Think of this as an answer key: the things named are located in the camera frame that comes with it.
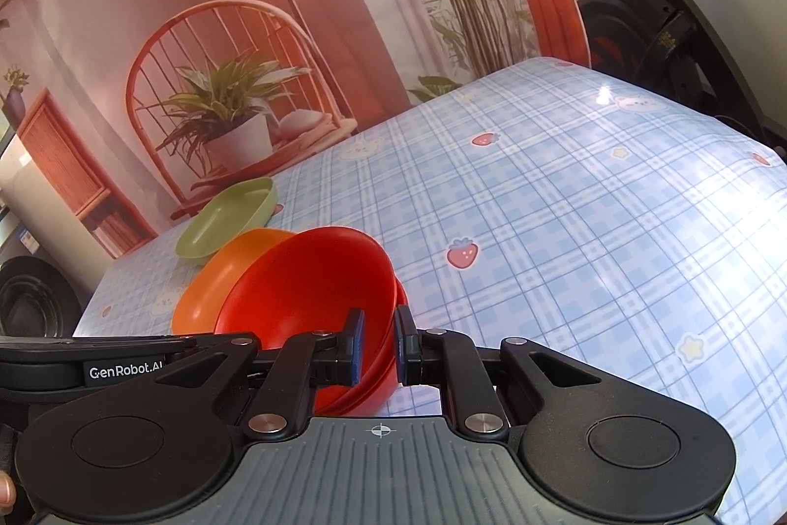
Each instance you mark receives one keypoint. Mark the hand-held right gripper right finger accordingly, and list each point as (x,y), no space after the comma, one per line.
(403,346)

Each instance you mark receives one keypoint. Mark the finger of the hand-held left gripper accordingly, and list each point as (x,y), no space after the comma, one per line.
(92,342)

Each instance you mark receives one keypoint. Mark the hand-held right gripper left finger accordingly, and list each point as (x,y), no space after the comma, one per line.
(355,350)

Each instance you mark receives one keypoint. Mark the red bowl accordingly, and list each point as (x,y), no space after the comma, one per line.
(376,401)
(307,291)

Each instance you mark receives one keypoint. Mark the orange bowl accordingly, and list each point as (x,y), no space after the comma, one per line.
(209,297)

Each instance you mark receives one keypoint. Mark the person's left hand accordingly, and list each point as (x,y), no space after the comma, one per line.
(6,491)

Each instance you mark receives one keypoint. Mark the grey washing machine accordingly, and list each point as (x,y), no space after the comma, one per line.
(31,303)

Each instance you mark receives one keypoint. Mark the green plate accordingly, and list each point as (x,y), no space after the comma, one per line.
(215,230)

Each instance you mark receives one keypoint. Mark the printed room backdrop cloth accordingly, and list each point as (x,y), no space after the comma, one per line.
(338,39)

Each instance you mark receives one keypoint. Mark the black exercise bike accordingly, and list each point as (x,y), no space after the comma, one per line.
(652,39)

